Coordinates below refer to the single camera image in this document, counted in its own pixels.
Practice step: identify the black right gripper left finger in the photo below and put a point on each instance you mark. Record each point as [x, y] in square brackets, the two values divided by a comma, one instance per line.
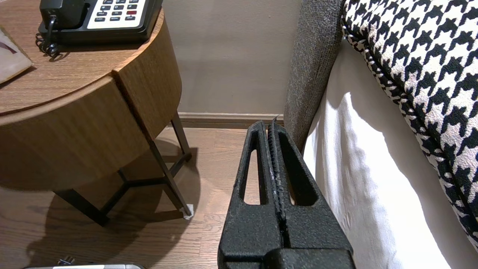
[250, 231]

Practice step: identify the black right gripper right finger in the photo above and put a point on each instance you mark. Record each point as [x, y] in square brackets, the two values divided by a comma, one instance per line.
[313, 228]

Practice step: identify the curved wooden nightstand drawer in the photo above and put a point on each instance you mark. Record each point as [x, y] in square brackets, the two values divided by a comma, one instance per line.
[67, 142]

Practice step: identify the gold tissue pack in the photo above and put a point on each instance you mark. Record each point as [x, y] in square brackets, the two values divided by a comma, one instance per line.
[11, 59]

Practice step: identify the white nightstand leg pad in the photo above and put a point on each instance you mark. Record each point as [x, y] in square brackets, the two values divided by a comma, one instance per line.
[188, 212]

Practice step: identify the white bed sheet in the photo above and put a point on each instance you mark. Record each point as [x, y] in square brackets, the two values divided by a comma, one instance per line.
[373, 168]

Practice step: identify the grey fabric headboard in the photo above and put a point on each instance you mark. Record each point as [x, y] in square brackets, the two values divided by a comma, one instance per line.
[313, 56]

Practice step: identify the black white houndstooth pillow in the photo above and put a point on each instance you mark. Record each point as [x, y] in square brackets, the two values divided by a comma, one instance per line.
[429, 74]

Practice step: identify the round wooden nightstand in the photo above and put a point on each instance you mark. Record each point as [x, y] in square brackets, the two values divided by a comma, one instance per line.
[74, 67]

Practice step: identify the black and white telephone base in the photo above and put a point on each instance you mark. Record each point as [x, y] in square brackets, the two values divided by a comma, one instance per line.
[115, 15]

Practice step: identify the black telephone handset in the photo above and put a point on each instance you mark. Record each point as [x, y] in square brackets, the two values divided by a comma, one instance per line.
[63, 11]

